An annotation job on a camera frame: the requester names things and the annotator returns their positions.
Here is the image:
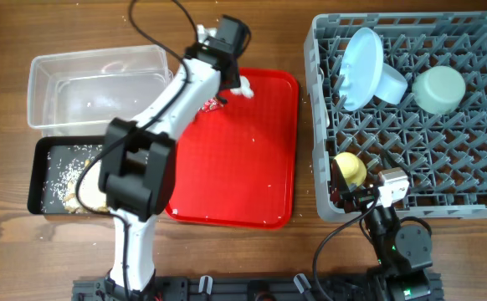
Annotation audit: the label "yellow plastic cup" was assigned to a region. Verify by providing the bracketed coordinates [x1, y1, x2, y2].
[334, 152, 367, 187]

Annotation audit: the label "white tissue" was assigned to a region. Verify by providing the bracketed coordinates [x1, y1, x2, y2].
[230, 76, 254, 99]

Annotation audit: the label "red candy wrapper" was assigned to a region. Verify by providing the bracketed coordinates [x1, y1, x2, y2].
[200, 97, 227, 113]

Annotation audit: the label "light blue bowl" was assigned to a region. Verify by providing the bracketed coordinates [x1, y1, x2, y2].
[374, 64, 408, 105]

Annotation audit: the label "light blue plate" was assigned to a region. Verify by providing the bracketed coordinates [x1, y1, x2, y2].
[339, 28, 384, 111]

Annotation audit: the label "pale green bowl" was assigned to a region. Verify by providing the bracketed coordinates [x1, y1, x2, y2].
[412, 66, 466, 115]

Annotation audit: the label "white plastic spoon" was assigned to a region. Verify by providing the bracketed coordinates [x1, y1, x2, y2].
[317, 66, 331, 128]

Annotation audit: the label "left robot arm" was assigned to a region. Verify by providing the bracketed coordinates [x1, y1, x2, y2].
[98, 15, 251, 300]

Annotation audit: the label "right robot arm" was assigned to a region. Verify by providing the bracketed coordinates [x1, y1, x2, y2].
[331, 162, 433, 300]

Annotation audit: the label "grey dishwasher rack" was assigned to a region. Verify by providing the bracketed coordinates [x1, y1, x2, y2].
[304, 12, 487, 222]

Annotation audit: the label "red plastic tray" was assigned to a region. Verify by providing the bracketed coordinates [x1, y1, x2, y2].
[166, 68, 300, 229]

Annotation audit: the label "clear plastic bin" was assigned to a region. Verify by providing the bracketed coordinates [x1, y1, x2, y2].
[27, 45, 172, 136]

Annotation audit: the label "food scraps on plate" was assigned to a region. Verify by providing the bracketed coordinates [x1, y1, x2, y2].
[44, 144, 110, 214]

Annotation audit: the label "black plastic tray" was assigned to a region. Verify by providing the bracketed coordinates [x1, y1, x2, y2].
[27, 135, 104, 216]

